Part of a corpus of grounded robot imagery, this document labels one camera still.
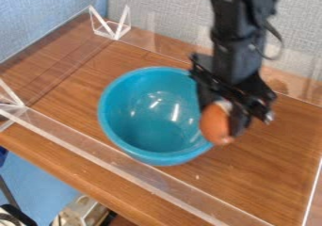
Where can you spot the blue bowl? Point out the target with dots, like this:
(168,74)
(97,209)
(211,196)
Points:
(148,114)

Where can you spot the clear acrylic front barrier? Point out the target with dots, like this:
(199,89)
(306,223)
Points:
(160,184)

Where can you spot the clear acrylic corner bracket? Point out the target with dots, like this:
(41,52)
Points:
(109,29)

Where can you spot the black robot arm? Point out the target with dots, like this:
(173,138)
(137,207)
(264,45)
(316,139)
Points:
(240,22)

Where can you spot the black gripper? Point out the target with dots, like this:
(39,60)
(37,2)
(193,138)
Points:
(227,77)

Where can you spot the brown and white toy mushroom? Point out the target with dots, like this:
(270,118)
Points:
(214,123)

